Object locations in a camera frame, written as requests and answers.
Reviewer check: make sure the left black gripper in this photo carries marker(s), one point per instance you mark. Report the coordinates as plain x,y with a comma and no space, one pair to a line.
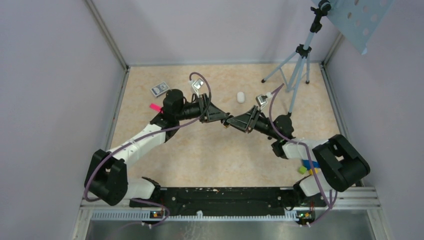
212,112

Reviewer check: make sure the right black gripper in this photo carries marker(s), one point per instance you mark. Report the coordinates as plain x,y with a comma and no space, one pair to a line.
246,122

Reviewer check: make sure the white earbud charging case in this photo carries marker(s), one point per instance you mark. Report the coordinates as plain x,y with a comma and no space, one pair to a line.
240,97

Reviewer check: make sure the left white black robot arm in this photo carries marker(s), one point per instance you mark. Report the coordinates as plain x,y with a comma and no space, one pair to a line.
107,177

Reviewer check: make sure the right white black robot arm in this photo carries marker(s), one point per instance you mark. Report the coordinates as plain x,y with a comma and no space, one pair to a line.
340,164

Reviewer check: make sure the pink marker piece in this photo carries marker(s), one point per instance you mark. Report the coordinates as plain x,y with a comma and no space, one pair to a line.
155,107

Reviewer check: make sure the playing card deck box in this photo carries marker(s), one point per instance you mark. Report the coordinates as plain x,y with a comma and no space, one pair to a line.
159,89

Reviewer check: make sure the light blue tripod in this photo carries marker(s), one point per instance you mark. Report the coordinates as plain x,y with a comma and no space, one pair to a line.
302,67

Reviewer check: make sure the green cube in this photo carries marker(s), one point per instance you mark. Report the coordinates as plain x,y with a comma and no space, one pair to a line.
302,170

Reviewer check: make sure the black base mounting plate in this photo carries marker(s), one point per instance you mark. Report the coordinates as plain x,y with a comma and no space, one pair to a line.
233,201

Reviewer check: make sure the yellow cube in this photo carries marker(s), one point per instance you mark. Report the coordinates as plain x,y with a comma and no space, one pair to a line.
312,171

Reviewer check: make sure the perforated blue metal panel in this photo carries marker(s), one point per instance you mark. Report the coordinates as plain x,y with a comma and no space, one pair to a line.
356,20

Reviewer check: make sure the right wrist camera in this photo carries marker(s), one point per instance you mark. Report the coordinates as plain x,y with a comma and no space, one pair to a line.
262,100

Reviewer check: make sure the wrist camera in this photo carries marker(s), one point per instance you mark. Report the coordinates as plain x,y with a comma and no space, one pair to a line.
262,100
196,85

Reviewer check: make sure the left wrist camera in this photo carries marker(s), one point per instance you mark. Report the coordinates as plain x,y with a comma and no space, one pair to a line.
196,85

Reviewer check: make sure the white toothed cable rail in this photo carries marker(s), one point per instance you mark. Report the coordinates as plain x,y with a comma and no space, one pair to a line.
147,215

